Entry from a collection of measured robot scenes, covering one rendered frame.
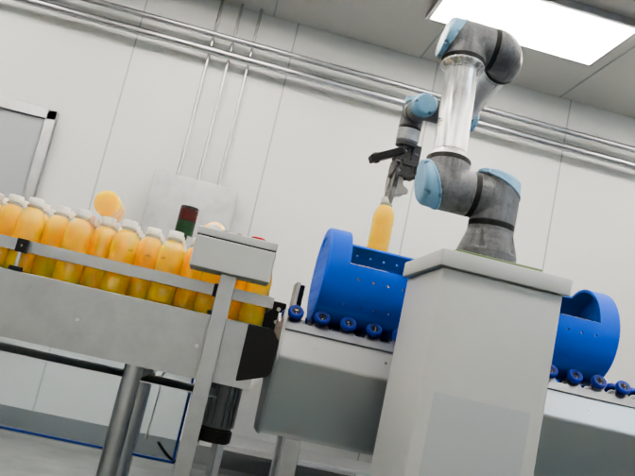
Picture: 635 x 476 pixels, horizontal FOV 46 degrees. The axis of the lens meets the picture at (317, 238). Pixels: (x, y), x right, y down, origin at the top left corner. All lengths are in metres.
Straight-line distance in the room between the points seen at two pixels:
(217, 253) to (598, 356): 1.13
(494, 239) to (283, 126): 4.06
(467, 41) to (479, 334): 0.78
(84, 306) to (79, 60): 4.14
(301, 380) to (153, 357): 0.40
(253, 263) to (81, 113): 4.10
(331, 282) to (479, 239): 0.44
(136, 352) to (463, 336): 0.80
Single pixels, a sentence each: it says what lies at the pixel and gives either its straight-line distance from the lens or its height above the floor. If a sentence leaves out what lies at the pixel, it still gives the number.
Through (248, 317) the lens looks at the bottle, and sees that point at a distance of 2.06.
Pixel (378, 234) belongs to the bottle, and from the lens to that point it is 2.43.
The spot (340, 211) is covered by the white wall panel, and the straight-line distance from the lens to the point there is 5.74.
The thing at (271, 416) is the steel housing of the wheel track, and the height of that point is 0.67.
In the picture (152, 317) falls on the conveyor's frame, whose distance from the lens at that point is 1.96.
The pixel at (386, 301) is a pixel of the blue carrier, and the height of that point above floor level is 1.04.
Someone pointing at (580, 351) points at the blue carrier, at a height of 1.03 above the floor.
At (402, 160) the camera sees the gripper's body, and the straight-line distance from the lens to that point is 2.48.
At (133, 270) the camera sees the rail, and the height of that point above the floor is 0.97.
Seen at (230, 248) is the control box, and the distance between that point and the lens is 1.86.
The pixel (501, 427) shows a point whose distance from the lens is 1.79.
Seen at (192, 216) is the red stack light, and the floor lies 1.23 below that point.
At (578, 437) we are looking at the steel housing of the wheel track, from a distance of 2.31.
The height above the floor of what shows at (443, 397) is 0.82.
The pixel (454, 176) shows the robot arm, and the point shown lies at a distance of 1.89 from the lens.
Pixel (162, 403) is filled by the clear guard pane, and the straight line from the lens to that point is 2.46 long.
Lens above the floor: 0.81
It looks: 10 degrees up
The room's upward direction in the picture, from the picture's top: 13 degrees clockwise
